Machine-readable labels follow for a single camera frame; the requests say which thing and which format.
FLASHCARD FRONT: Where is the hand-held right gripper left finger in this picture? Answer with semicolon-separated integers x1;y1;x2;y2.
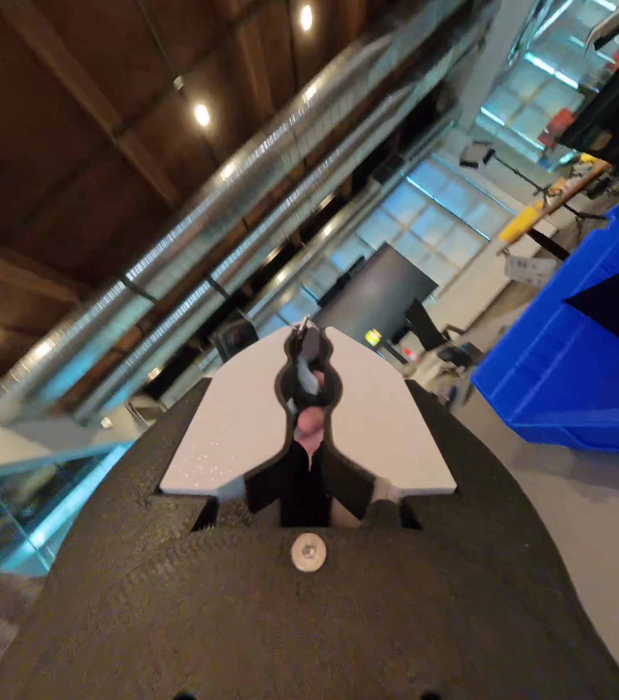
159;326;296;498

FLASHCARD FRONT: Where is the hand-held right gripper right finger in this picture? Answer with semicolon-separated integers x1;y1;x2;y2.
320;325;458;497

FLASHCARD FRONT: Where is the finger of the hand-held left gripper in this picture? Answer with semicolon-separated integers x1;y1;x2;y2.
294;328;324;396

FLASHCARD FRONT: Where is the blue storage bin with divider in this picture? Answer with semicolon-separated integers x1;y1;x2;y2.
470;175;619;457

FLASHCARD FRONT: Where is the black monitor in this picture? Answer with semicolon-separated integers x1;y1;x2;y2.
315;243;440;342

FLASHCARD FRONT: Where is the white printed sign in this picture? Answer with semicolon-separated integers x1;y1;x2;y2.
505;254;560;286

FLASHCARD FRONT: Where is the yellow paper pad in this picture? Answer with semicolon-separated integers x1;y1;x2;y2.
499;201;545;241

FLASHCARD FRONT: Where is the black studio light panel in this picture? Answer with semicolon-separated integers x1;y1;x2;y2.
459;142;497;169

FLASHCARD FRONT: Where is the wooden desk with black legs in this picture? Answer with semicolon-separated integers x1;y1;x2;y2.
498;161;613;258

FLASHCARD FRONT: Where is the metal air duct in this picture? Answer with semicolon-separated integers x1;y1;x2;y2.
74;82;452;427
0;33;397;422

